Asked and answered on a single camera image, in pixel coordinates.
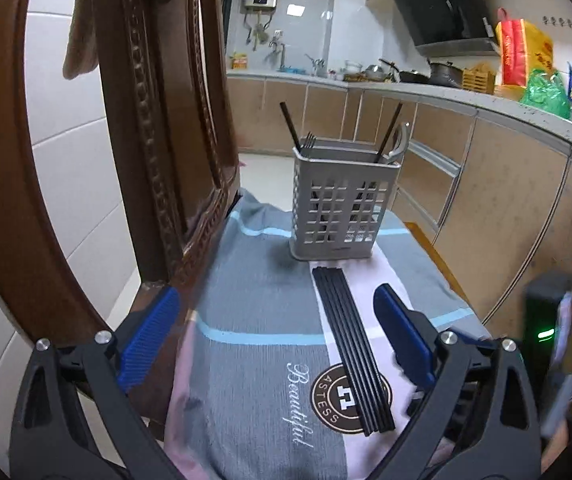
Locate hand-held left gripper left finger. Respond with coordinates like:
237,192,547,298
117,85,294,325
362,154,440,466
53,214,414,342
8,286,181,480

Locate green plastic bag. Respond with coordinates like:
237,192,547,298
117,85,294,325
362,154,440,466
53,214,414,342
520,70,572,120

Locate carved wooden chair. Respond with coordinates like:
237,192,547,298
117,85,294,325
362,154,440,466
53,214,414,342
0,0,471,441

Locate black frying pan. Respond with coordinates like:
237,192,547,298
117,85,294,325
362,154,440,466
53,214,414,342
380,58,429,84

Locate beige kitchen cabinets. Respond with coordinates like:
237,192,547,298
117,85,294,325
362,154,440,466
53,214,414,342
227,69,572,376

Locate steel spoon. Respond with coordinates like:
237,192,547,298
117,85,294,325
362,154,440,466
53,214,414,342
382,122,411,166

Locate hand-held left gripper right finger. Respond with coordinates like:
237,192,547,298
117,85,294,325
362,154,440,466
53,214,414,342
373,283,542,480

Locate set of black chopsticks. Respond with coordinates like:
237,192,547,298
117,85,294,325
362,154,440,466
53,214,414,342
312,266,397,437

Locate grey perforated utensil holder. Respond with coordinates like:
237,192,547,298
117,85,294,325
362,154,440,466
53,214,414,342
288,144,401,262

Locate single black chopstick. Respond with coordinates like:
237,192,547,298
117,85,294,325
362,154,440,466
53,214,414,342
279,101,303,150
375,102,404,163

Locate red yellow bag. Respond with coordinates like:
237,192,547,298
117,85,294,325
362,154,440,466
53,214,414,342
494,8,555,88

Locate black cooking pot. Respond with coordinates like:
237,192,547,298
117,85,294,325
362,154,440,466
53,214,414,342
427,59,464,86

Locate wooden rack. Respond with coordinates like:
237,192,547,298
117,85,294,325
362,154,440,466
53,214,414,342
462,62,496,95

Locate black range hood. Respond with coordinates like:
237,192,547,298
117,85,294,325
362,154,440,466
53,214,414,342
387,0,501,56

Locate grey pink checked cloth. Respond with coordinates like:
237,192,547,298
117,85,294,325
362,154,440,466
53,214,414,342
163,187,494,480

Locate steel faucet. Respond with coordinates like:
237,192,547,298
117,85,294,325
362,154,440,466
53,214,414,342
267,39,287,72

